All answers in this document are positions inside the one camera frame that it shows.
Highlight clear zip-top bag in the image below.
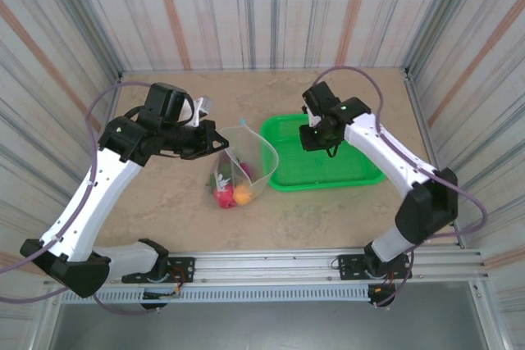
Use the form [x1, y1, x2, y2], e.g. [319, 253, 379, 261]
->
[206, 118, 281, 210]

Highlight pink-red toy fruit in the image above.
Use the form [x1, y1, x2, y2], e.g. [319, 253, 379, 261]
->
[212, 187, 238, 210]

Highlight aluminium mounting rail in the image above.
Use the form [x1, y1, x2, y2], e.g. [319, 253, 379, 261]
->
[43, 248, 489, 285]

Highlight green plastic mesh tray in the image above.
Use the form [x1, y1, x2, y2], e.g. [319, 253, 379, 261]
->
[259, 113, 387, 193]

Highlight grey slotted cable duct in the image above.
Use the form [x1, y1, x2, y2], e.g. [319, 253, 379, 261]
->
[60, 286, 372, 304]

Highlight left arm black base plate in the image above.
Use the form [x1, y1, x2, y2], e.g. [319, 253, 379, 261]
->
[121, 257, 196, 284]

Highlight left gripper short black cable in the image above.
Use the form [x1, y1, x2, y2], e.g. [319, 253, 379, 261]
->
[121, 105, 151, 121]

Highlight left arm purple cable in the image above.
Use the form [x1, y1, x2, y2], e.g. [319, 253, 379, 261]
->
[0, 81, 165, 315]

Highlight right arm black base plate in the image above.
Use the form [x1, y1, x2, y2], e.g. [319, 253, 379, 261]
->
[336, 254, 413, 281]

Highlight yellow-orange toy pepper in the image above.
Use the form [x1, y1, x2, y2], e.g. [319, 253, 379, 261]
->
[232, 184, 253, 207]

